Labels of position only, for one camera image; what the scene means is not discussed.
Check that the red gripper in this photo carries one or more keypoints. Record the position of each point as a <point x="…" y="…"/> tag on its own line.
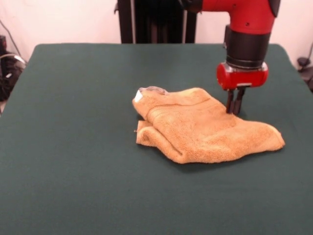
<point x="242" y="78"/>

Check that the tan terry towel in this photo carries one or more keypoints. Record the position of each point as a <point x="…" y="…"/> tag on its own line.
<point x="207" y="132"/>

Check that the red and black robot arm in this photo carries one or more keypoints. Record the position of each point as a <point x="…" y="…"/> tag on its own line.
<point x="247" y="24"/>

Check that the grey office chair base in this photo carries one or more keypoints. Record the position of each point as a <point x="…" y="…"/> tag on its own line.
<point x="304" y="61"/>

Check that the dark green table cloth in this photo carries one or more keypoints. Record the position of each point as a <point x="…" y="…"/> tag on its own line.
<point x="73" y="147"/>

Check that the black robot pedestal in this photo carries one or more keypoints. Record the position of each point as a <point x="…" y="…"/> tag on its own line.
<point x="151" y="22"/>

